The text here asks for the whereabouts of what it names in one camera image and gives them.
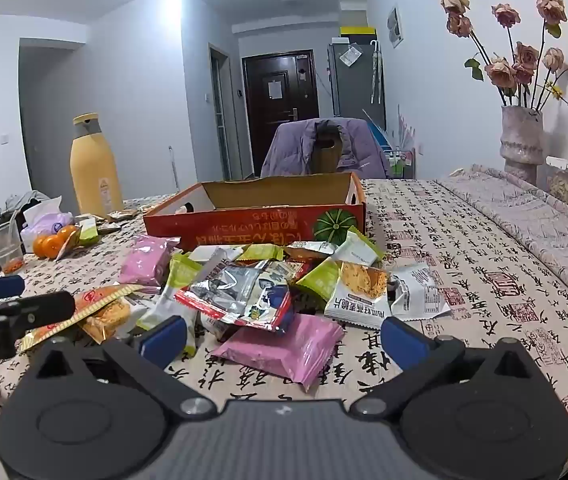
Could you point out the pink wall decoration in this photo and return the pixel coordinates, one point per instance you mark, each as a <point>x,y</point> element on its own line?
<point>406,127</point>

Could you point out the purple puffer jacket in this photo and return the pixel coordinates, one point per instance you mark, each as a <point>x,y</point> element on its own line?
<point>289,152</point>

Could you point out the dried pink roses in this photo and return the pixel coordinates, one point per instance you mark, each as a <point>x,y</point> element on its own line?
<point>504,72</point>

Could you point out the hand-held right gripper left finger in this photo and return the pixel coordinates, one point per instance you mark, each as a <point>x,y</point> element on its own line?
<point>164,342</point>

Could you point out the white tissue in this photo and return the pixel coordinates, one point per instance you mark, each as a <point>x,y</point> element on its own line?
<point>41,208</point>

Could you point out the paper notice on door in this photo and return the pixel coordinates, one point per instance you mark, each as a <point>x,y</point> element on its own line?
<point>274,91</point>

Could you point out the clear plastic cup with straw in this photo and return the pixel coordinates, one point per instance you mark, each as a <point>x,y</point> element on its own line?
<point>6,250</point>

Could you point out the small gold orange snack packet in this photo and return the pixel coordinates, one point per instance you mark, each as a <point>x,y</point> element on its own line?
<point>126,215</point>

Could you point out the interior glass door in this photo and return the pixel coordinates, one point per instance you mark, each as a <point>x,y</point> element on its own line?
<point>219,110</point>

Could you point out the white green-cornered snack packet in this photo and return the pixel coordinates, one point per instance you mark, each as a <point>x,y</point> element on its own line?
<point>361,247</point>

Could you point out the pink textured vase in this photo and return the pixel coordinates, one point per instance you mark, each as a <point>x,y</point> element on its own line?
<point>520,140</point>

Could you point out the plastic sheet on refrigerator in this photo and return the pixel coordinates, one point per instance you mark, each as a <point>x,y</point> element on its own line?
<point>349,55</point>

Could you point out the yellow bottle with grey cap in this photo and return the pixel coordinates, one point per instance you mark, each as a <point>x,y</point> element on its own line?
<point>95,170</point>

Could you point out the orange cardboard box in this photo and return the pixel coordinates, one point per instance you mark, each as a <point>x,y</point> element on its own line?
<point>264,222</point>

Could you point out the framed wall picture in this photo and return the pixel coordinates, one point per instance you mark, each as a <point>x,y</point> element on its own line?
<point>395,26</point>

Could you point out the glass jar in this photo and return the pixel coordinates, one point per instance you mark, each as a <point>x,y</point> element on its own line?
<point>564,185</point>

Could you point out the pile of clothes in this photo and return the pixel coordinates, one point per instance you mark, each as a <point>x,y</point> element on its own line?
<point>24,202</point>

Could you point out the dark brown entrance door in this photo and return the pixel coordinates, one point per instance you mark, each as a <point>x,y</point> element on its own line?
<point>274,125</point>

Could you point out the yellow-green snack packet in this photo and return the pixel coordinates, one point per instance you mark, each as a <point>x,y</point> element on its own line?
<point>259,251</point>

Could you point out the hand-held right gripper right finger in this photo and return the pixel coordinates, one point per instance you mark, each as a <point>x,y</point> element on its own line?
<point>404,342</point>

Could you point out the cluttered storage rack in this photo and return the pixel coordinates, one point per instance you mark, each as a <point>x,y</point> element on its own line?
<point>394,157</point>

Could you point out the pink snack packet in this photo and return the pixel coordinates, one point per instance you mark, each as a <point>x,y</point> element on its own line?
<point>146,260</point>
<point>289,345</point>

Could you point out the grey refrigerator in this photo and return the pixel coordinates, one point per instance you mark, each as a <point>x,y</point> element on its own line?
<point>351,90</point>

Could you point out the brown wooden chair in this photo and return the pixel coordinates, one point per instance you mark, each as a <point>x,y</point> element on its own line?
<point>328,152</point>

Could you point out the silver red-edged snack packet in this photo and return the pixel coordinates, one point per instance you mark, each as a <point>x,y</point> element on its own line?
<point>234,290</point>

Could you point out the purple plastic bag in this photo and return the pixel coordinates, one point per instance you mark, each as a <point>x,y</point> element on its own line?
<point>49,224</point>

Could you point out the white orange-edged snack packet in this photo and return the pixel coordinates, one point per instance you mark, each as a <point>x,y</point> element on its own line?
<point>69,247</point>

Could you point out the folded grey patterned blanket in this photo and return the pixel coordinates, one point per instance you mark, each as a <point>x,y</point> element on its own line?
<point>539,230</point>

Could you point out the white cracker snack packet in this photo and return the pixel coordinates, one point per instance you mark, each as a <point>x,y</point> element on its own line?
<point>359,290</point>

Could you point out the orange fruit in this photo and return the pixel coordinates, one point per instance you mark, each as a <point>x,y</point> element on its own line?
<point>68,232</point>
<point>45,247</point>

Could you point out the small silver white snack packet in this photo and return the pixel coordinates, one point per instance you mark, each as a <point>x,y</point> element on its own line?
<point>89,218</point>

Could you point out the small silver orange snack packet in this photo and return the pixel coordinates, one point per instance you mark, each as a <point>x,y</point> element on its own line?
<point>108,229</point>

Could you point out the yellow box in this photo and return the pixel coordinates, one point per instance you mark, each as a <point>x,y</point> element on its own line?
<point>356,31</point>

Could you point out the orange gold cracker packet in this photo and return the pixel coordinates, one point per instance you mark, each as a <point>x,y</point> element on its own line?
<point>99,310</point>

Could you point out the long green white snack packet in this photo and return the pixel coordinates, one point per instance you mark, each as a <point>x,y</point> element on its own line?
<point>88,234</point>

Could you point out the white text-printed snack packet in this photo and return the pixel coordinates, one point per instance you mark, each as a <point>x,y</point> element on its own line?
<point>419,290</point>

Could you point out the white folded umbrella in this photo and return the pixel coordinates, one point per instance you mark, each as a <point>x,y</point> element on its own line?
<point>375,72</point>

